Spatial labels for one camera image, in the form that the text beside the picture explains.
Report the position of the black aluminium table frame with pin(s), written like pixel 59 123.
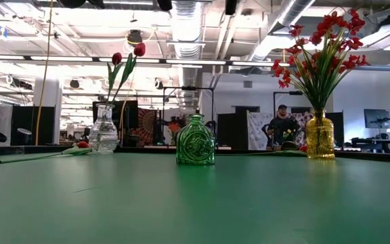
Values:
pixel 39 149

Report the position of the dark patterned tapestry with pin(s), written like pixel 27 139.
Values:
pixel 146 127

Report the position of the black monitor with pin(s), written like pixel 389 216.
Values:
pixel 129 115

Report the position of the clear glass vase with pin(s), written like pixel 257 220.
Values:
pixel 103 135

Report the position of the person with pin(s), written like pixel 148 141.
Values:
pixel 283 127

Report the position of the black screen panel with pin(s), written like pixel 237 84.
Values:
pixel 42 122

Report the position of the green glass vase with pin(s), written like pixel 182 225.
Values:
pixel 195 145

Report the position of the orange tulip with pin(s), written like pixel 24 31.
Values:
pixel 82 145

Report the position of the green table mat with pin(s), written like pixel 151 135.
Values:
pixel 195 203

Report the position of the black ceiling camera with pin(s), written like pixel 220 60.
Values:
pixel 134 36

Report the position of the black overhead fixture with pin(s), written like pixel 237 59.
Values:
pixel 71 3
pixel 231 6
pixel 164 4

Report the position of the silver ventilation duct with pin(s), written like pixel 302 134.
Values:
pixel 293 13
pixel 186 27

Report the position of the red blossom spray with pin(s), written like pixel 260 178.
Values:
pixel 278 72
pixel 330 22
pixel 352 62

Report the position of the dark computer monitor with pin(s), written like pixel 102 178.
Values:
pixel 377 118

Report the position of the red tulip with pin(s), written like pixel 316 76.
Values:
pixel 116 58
pixel 139 49

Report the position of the white patterned cloth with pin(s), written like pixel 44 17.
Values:
pixel 257 132

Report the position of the dark office desk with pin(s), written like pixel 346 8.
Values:
pixel 374 140

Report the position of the black stand frame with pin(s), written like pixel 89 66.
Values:
pixel 295 92
pixel 188 88

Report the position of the yellow glass vase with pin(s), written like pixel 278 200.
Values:
pixel 319 139

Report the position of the black partition panel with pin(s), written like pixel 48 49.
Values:
pixel 232 132

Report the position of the orange background flower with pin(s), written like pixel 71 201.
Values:
pixel 174 127

